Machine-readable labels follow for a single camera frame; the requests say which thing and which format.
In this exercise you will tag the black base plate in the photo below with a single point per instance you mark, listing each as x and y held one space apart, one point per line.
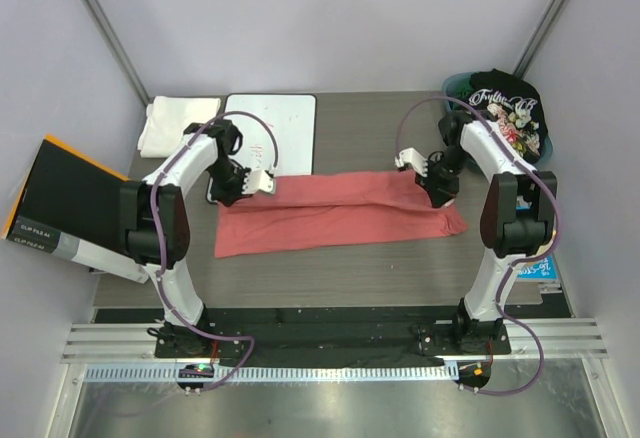
333 338

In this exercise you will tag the pink t shirt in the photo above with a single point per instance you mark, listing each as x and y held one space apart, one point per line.
313 211

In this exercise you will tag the blue picture book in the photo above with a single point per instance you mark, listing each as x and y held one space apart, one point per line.
543 270

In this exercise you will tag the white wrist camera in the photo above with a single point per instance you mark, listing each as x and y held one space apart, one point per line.
259 181
410 158

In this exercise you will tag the black orange clip file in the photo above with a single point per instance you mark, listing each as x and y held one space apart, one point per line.
68 207

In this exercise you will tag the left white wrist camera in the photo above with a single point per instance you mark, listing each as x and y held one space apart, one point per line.
259 181

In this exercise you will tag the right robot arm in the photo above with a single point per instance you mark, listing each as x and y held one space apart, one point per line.
517 220

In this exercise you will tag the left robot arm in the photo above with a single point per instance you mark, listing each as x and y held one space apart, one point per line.
154 228

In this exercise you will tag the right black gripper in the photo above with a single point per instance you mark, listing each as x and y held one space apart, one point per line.
439 193

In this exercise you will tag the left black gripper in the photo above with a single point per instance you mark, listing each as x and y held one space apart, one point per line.
229 198

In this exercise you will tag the black floral t shirt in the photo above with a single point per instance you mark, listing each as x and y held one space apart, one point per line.
510 118

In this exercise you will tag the aluminium frame rail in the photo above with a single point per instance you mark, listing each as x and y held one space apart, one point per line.
560 338

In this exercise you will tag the folded white t shirt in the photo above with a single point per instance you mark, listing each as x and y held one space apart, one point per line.
166 120

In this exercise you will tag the slotted cable duct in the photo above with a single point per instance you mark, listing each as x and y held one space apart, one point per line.
199 374

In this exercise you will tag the teal plastic basket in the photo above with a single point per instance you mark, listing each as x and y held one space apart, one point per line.
450 90

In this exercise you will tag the white dry-erase board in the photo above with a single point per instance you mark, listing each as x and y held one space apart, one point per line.
283 140

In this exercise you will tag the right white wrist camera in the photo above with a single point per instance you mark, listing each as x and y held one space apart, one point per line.
410 158

